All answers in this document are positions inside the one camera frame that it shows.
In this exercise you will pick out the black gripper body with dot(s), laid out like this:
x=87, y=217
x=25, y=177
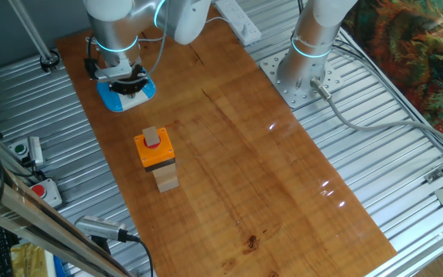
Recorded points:
x=135, y=84

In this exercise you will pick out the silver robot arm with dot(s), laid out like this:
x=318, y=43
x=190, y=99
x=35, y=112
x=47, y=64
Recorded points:
x=306, y=42

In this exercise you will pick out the orange box with red button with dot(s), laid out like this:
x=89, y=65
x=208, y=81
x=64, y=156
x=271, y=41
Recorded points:
x=160, y=154

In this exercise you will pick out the grey box with green button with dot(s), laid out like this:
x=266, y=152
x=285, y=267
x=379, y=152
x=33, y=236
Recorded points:
x=18, y=149

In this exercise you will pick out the grey box with red button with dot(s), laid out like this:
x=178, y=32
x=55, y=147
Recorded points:
x=46, y=192

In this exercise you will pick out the small wooden block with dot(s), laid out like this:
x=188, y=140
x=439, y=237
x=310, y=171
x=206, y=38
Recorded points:
x=151, y=136

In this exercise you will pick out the tall wooden block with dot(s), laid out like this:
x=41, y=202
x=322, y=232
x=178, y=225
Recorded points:
x=166, y=179

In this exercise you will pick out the metal pole with black foot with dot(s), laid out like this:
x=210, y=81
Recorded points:
x=33, y=36

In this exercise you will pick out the white power strip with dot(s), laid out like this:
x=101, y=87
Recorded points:
x=240, y=23

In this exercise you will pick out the brown wooden board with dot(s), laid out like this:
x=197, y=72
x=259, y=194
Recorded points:
x=252, y=173

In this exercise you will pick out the yellow package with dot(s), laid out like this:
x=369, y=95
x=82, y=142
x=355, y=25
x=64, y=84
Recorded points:
x=27, y=261

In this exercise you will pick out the colourful painted cloth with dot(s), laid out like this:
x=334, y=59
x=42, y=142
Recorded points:
x=414, y=50

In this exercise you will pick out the green button switch box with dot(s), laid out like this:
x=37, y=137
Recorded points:
x=35, y=151

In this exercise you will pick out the silver camera with black stand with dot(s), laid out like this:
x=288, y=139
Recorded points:
x=98, y=227

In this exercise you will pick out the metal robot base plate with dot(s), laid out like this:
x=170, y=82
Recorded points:
x=294, y=99

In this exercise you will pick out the aluminium frame beam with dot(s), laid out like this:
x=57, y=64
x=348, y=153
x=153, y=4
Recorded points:
x=33, y=231

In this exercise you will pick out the small metal bracket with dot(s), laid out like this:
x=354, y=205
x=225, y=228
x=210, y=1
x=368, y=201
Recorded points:
x=434, y=176

